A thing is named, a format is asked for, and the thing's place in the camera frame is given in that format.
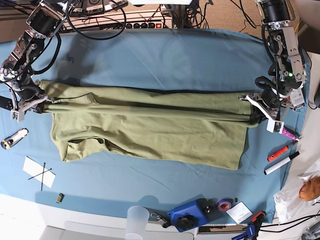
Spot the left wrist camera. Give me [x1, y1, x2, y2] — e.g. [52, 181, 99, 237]
[266, 119, 284, 134]

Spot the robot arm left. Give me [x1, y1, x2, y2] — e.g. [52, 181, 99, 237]
[240, 0, 307, 132]

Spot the white power strip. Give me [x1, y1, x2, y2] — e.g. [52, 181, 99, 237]
[70, 10, 175, 29]

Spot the clear packaged box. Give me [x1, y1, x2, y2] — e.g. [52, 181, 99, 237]
[290, 89, 306, 111]

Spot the white card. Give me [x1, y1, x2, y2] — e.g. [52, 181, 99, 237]
[226, 202, 253, 224]

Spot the metal carabiner keyring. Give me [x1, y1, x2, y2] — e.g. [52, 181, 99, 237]
[150, 212, 172, 229]

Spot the black knob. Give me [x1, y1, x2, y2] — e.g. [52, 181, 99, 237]
[176, 215, 194, 231]

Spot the black remote control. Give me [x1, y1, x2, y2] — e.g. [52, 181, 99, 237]
[0, 96, 13, 111]

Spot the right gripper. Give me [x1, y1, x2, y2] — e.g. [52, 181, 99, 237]
[13, 81, 54, 114]

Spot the blue orange bar clamp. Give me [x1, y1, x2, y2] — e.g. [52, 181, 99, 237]
[231, 211, 266, 240]

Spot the olive green t-shirt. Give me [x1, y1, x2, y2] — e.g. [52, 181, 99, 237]
[41, 81, 258, 171]

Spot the purple tape roll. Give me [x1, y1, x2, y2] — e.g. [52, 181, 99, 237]
[217, 198, 234, 212]

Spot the blue table cloth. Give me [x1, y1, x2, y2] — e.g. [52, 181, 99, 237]
[0, 29, 289, 223]

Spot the black cable tie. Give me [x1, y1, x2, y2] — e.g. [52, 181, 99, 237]
[28, 168, 52, 180]
[40, 162, 46, 192]

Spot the orange pen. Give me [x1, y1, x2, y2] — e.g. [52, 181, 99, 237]
[267, 140, 299, 162]

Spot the translucent plastic cup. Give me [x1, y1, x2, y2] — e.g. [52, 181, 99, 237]
[125, 206, 150, 240]

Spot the small green yellow battery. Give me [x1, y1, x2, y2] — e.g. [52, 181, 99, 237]
[56, 193, 65, 204]

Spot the blue plastic box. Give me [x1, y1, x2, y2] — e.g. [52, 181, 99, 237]
[167, 199, 209, 233]

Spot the orange brown furry object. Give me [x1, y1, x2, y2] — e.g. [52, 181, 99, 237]
[299, 176, 320, 202]

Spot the white paper sheet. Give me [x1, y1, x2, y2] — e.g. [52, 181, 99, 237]
[22, 156, 56, 188]

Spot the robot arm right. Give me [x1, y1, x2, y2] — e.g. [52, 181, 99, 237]
[0, 0, 68, 118]

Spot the purple tube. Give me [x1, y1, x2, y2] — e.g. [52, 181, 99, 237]
[280, 127, 300, 141]

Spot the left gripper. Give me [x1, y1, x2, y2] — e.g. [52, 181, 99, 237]
[238, 89, 292, 125]

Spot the white plastic bag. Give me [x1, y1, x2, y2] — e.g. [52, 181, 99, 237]
[273, 159, 320, 224]

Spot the white black marker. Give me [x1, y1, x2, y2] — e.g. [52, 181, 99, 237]
[263, 151, 300, 175]

